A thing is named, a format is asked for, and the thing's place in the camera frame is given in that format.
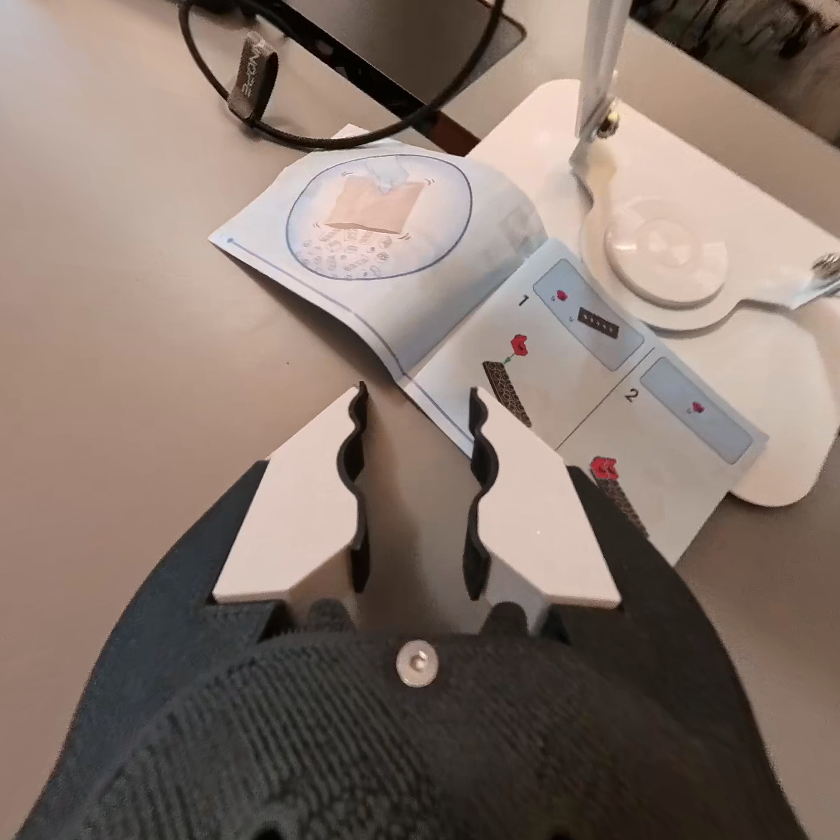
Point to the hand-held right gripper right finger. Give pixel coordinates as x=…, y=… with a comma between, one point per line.
x=544, y=525

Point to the white document stand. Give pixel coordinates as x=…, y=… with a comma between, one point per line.
x=741, y=177

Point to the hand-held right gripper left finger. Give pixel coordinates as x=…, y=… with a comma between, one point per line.
x=295, y=518

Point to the dark grey flat device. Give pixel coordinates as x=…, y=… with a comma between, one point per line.
x=420, y=39

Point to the pale blue instruction booklet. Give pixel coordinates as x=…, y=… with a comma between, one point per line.
x=426, y=216

